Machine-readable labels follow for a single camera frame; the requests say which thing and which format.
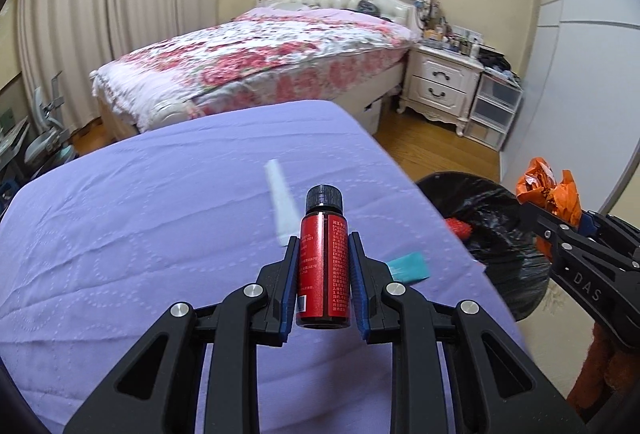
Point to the red mesh net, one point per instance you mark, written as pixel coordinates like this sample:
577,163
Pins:
457,229

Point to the white nightstand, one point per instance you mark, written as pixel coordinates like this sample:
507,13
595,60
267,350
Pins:
440,83

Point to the grey desk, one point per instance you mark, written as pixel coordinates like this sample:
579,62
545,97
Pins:
12,138

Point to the person's right forearm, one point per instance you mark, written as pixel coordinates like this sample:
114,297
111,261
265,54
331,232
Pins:
595,374

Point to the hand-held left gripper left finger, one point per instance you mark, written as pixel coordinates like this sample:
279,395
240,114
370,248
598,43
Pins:
287,299

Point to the bed with floral cover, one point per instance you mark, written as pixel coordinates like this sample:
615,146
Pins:
250,53

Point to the white and teal packet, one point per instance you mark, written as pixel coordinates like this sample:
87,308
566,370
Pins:
410,266

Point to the grey wardrobe door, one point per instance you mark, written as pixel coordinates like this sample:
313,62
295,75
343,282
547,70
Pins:
575,63

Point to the white storage box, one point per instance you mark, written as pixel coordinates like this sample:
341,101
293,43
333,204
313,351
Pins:
370,116

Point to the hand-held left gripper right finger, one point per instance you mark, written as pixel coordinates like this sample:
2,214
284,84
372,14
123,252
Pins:
360,294

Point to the orange plastic bag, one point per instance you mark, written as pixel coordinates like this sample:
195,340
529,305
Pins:
547,191

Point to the small dark object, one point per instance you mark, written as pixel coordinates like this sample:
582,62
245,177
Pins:
368,6

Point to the white bed frame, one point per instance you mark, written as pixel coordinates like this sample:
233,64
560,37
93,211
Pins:
170,111

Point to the trash bin with black bag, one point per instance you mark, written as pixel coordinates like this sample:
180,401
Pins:
500,264

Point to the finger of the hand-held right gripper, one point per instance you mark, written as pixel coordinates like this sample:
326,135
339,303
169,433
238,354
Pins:
542,224
589,223

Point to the cream curtains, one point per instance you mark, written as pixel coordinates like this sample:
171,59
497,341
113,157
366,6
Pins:
100,13

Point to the red label dark bottle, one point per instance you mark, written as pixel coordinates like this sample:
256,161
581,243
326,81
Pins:
322,264

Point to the cluster of small toiletry bottles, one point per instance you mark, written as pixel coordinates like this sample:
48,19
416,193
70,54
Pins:
450,41

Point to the pale blue stick packet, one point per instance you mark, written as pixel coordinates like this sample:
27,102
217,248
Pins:
282,199

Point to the grey desk chair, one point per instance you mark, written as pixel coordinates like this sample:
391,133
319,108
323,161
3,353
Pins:
45,138

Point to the dark cloth pile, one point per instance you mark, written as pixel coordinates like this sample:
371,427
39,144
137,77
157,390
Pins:
497,63

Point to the clear plastic drawer unit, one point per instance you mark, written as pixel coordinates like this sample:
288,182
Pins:
495,106

